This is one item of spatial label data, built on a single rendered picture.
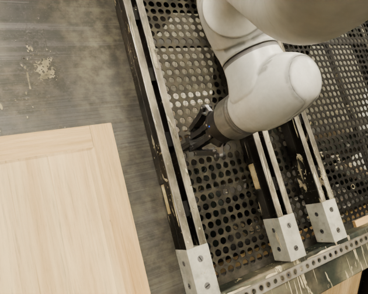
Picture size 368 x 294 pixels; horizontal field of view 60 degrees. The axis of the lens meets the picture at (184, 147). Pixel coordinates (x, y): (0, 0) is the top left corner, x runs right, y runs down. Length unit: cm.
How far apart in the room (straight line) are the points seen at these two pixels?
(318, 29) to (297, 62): 32
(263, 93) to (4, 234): 60
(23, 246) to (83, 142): 26
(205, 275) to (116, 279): 21
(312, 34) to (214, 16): 34
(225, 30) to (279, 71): 11
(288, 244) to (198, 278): 30
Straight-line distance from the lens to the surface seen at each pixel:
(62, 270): 80
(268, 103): 51
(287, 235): 99
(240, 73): 54
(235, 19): 52
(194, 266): 82
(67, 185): 80
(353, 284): 189
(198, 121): 76
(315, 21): 18
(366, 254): 126
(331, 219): 112
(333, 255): 114
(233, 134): 62
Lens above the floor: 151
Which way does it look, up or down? 19 degrees down
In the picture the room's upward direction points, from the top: straight up
